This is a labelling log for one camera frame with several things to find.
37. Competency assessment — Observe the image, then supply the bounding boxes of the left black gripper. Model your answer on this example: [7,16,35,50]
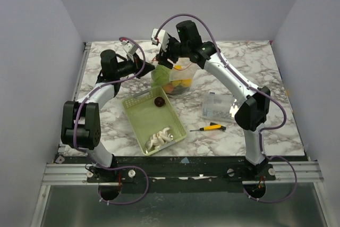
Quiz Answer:
[115,52,156,79]

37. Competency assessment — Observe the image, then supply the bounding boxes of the green cabbage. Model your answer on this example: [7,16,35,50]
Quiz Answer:
[151,65,171,86]

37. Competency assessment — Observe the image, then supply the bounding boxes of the clear zip bag orange zipper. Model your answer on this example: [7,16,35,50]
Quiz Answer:
[151,58,199,95]

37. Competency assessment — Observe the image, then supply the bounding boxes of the peach fruit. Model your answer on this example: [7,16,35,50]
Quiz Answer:
[163,83,174,94]

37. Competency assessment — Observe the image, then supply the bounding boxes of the orange fruit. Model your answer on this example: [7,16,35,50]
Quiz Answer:
[174,65,192,88]

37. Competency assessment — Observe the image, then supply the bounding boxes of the green perforated plastic basket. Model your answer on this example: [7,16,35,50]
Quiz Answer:
[122,86,187,156]

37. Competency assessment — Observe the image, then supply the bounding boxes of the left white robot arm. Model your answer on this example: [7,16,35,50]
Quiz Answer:
[61,49,155,182]

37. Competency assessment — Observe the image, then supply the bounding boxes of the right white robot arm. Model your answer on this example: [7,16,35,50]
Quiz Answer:
[151,20,270,180]

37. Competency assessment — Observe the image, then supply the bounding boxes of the dark red plum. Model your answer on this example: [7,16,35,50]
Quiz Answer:
[154,96,165,107]

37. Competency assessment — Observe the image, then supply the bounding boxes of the white mushroom cluster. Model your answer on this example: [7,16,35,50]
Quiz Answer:
[145,127,174,151]

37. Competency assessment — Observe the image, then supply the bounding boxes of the clear plastic parts box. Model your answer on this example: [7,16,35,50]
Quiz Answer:
[202,93,239,122]

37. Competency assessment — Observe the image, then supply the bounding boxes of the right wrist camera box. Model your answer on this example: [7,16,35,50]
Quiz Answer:
[151,28,170,52]

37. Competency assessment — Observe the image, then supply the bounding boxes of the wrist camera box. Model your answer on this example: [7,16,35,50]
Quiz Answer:
[121,40,138,59]
[151,28,170,52]

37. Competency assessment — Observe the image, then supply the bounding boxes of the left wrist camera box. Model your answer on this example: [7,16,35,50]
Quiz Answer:
[121,40,138,59]

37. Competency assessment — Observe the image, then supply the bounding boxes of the purple cable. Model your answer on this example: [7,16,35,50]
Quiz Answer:
[151,13,287,158]
[73,36,146,169]
[98,165,152,206]
[242,155,298,204]

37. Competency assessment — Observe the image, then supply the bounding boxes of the yellow handled screwdriver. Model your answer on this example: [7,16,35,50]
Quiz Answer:
[190,122,226,132]

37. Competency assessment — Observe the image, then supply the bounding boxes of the black mounting rail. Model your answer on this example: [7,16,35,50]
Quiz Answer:
[67,156,276,195]

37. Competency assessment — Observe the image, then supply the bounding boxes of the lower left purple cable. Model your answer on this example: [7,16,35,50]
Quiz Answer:
[98,165,152,206]

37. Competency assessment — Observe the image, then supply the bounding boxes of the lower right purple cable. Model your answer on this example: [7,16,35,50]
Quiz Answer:
[242,155,298,204]

